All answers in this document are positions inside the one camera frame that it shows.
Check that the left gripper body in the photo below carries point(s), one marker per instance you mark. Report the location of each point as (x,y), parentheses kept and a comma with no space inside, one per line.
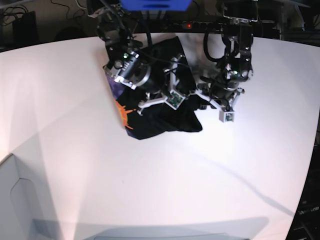
(217,95)

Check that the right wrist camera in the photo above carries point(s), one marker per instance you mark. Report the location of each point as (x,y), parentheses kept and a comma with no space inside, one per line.
(175,99)

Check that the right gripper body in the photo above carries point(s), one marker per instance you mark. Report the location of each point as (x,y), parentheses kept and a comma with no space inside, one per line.
(158,91)

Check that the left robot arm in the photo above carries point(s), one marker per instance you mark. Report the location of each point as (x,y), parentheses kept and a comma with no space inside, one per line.
(235,66)

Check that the black power strip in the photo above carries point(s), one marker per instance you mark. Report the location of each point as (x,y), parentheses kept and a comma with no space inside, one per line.
(196,27)

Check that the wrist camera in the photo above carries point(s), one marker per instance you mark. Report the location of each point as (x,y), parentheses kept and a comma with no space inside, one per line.
(175,99)
(226,116)

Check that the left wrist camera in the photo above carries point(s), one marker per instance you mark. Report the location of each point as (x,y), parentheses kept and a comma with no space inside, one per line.
(226,116)

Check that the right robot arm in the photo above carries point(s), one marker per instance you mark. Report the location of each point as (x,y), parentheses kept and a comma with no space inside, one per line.
(132,65)

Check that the blue box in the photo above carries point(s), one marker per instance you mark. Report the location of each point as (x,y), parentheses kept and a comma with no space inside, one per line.
(156,5)

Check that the black T-shirt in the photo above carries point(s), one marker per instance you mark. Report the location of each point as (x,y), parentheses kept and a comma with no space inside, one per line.
(160,118)

